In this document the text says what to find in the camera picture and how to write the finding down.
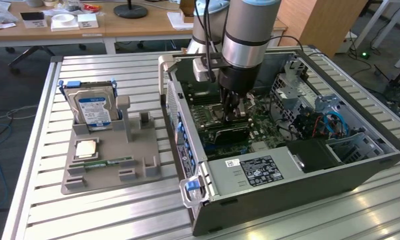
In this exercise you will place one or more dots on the white box red button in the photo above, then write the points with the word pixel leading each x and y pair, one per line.
pixel 348 46

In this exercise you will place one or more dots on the black round lamp base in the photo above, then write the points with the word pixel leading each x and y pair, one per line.
pixel 129 12

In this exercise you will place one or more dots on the white table frame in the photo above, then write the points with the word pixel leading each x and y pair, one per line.
pixel 369 25

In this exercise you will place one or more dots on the white box black top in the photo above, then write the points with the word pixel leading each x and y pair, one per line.
pixel 33 23

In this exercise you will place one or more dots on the black RAM slot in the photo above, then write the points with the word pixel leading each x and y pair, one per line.
pixel 205 101
pixel 204 96
pixel 202 93

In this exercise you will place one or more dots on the flat white box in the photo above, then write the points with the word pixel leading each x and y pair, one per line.
pixel 63 28

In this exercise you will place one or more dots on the white tape roll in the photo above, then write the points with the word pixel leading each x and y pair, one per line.
pixel 55 20

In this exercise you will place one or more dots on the grey power supply unit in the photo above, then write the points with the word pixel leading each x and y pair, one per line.
pixel 226 175

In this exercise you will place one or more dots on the silver CPU chip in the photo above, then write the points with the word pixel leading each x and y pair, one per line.
pixel 85 149

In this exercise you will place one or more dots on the CPU socket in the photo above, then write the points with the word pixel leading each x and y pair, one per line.
pixel 216 111

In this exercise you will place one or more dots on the clear bag dark contents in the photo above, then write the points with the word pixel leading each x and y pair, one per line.
pixel 70 6

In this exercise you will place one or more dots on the blue card retention clip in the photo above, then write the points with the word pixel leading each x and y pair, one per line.
pixel 190 157
pixel 186 148
pixel 178 127
pixel 183 138
pixel 194 166

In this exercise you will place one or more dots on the red small item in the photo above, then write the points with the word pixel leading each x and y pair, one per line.
pixel 90 8

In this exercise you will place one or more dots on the black device green light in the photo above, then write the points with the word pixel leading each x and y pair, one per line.
pixel 364 54

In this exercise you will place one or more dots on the grey cup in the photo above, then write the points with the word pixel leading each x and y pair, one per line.
pixel 34 3

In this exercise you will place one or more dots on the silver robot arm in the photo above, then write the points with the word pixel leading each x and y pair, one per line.
pixel 249 25

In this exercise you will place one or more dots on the silver angled disk bay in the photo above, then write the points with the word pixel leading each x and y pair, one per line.
pixel 357 146

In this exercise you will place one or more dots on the metal socket cover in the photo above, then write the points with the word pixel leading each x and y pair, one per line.
pixel 244 107

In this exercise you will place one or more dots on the beige tape roll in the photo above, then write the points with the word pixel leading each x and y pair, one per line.
pixel 49 3

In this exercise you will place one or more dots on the small white box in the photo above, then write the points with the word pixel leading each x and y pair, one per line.
pixel 86 23

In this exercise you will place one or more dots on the white paper stack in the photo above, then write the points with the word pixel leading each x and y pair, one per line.
pixel 177 22

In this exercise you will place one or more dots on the black graphics card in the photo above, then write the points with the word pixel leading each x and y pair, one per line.
pixel 233 135

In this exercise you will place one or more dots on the crumpled plastic bag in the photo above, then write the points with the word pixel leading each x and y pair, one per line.
pixel 0 12

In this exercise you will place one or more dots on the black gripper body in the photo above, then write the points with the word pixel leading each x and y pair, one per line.
pixel 237 77

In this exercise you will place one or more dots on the blue case release latch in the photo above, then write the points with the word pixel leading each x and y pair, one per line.
pixel 190 187

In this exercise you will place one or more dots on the wooden desk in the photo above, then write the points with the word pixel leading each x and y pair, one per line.
pixel 19 33
pixel 146 27

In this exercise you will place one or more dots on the dark grey PC case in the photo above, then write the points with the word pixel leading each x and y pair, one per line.
pixel 269 215

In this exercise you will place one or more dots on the silver perforated disk bay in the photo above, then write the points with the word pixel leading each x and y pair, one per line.
pixel 288 100

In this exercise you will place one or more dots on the black chair base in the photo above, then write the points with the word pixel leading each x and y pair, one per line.
pixel 25 57

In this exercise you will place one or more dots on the wooden cabinet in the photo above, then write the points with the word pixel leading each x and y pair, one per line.
pixel 320 25

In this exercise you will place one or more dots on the grey parts rack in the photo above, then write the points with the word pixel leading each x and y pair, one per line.
pixel 102 178

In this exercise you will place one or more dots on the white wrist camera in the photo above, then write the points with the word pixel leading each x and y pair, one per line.
pixel 201 72

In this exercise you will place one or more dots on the hard disk drive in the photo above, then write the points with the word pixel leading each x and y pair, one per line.
pixel 89 110

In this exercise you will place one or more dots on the red white card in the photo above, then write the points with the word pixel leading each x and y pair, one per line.
pixel 2 25

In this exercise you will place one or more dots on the green motherboard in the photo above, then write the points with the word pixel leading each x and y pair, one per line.
pixel 262 130

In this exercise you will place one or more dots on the green RAM stick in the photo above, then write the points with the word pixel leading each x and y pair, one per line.
pixel 99 163

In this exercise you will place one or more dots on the silver chipset heatsink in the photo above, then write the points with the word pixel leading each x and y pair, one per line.
pixel 260 146

